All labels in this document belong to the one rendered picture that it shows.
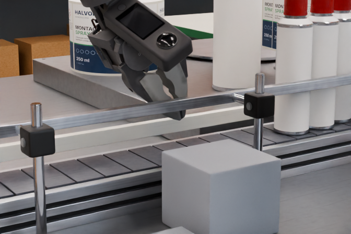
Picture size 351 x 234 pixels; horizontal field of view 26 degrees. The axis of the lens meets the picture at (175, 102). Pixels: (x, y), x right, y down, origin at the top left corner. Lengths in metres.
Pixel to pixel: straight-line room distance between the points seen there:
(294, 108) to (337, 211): 0.19
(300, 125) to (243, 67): 0.29
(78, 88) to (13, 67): 3.39
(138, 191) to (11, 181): 0.15
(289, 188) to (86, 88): 0.59
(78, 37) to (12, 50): 3.36
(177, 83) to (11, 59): 3.95
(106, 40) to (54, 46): 4.03
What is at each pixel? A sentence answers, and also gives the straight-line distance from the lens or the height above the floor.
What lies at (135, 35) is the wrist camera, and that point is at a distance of 0.90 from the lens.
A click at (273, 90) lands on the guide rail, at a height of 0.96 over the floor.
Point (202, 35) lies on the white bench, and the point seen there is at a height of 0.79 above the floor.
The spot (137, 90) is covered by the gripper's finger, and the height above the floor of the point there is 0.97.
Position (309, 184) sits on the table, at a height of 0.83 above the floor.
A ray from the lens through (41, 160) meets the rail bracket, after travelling 0.82.
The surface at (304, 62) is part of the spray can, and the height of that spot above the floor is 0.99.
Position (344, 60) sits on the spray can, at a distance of 1.17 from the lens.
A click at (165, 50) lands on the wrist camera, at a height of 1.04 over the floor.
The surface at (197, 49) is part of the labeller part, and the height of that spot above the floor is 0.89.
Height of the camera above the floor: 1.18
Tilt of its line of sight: 13 degrees down
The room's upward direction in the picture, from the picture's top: straight up
